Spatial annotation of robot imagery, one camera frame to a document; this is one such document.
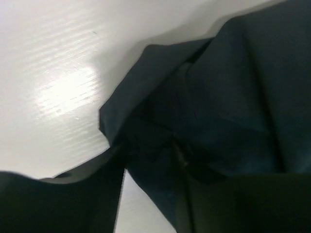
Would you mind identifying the dark navy shorts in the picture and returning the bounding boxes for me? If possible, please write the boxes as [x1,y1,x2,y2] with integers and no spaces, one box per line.
[99,0,311,228]

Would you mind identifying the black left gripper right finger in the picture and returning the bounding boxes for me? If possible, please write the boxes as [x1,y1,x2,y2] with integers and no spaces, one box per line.
[172,141,311,233]

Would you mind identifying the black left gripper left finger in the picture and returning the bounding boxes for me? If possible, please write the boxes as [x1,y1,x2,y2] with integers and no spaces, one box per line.
[0,145,125,233]

